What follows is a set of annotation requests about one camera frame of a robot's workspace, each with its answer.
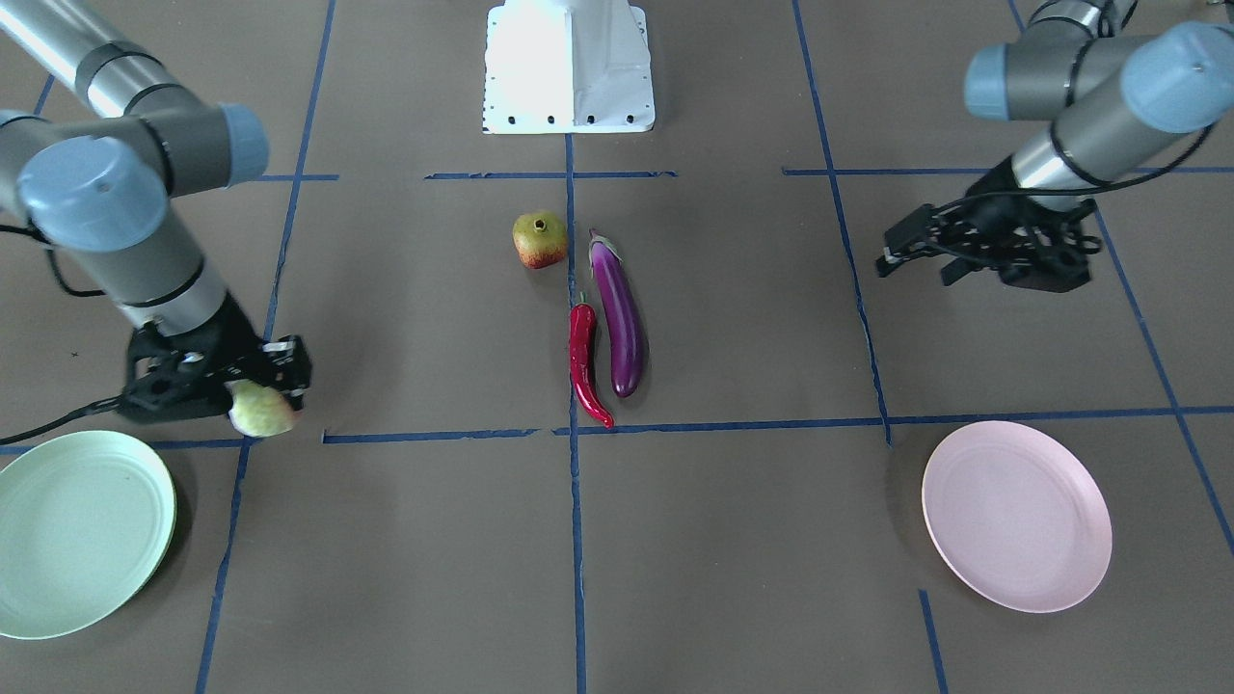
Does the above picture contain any purple eggplant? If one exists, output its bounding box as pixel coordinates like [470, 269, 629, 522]
[589, 228, 649, 398]

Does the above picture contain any pink plate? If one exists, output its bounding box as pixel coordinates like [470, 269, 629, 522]
[921, 421, 1113, 614]

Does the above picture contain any white camera post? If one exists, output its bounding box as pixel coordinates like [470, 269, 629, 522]
[481, 1, 656, 135]

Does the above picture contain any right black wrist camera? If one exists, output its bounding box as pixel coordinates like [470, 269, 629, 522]
[116, 352, 232, 425]

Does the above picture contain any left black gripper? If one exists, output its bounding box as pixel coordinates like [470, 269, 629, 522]
[875, 180, 1096, 286]

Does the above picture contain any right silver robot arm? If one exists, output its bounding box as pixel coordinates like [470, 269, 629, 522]
[1, 1, 312, 424]

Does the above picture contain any green plate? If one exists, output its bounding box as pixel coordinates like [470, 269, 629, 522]
[1, 431, 176, 640]

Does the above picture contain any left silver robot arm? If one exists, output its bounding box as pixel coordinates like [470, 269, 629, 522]
[875, 1, 1233, 293]

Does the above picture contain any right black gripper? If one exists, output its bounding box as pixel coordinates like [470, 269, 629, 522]
[126, 299, 313, 421]

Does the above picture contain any red yellow pomegranate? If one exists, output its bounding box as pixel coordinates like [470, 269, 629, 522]
[512, 210, 569, 270]

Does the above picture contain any red chili pepper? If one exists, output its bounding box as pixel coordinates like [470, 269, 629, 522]
[568, 298, 615, 429]

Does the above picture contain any yellow green peach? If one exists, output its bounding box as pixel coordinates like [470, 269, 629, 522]
[225, 382, 297, 440]

